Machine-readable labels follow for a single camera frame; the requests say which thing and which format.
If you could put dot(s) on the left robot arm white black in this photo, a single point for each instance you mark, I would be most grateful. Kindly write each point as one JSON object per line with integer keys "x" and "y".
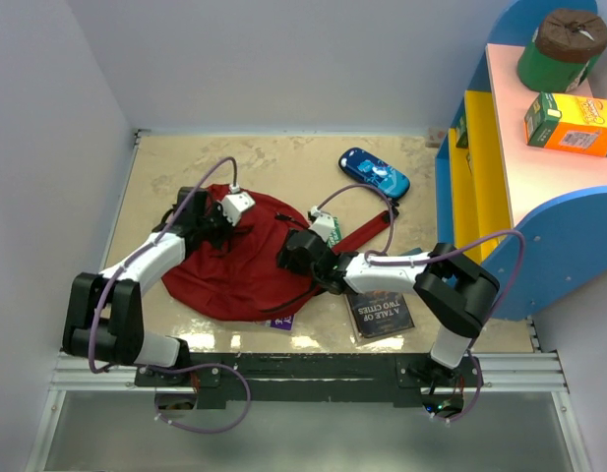
{"x": 105, "y": 322}

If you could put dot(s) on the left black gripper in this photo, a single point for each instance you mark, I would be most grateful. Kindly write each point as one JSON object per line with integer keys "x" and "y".
{"x": 215, "y": 209}

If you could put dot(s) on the orange green crayon box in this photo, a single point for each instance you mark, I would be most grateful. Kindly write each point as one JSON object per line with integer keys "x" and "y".
{"x": 566, "y": 122}

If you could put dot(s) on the aluminium rail frame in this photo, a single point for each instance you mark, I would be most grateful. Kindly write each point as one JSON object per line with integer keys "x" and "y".
{"x": 522, "y": 421}

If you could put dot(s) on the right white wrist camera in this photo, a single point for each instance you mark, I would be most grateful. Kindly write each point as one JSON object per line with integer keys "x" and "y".
{"x": 322, "y": 223}

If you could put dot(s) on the green cylinder brown lid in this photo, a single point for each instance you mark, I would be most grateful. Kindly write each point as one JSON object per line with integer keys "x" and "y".
{"x": 563, "y": 50}

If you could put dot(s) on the green snack packet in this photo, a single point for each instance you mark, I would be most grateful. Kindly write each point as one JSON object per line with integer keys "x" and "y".
{"x": 335, "y": 237}

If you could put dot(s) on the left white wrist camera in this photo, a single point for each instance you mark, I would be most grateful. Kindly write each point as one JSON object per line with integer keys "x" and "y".
{"x": 235, "y": 205}

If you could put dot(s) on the green box on shelf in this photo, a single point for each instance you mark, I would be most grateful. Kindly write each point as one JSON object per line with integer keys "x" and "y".
{"x": 461, "y": 132}

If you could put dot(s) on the purple book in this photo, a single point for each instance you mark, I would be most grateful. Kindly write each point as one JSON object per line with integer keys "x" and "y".
{"x": 281, "y": 323}

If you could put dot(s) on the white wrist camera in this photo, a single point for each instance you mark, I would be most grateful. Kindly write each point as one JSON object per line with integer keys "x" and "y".
{"x": 235, "y": 205}
{"x": 322, "y": 223}

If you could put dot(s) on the blue patterned pencil case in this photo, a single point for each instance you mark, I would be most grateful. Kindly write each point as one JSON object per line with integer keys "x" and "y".
{"x": 366, "y": 168}

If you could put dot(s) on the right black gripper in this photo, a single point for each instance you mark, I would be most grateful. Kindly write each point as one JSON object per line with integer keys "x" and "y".
{"x": 283, "y": 256}

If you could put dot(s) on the red student backpack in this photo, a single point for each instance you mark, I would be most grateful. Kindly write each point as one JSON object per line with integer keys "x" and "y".
{"x": 241, "y": 282}

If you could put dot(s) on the Tale of Two Cities book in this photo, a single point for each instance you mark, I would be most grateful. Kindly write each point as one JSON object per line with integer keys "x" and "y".
{"x": 379, "y": 313}

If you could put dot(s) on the blue yellow pink shelf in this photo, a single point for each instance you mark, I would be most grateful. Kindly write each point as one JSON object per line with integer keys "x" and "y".
{"x": 540, "y": 215}

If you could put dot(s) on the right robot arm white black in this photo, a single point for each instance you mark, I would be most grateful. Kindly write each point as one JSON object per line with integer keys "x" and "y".
{"x": 459, "y": 292}

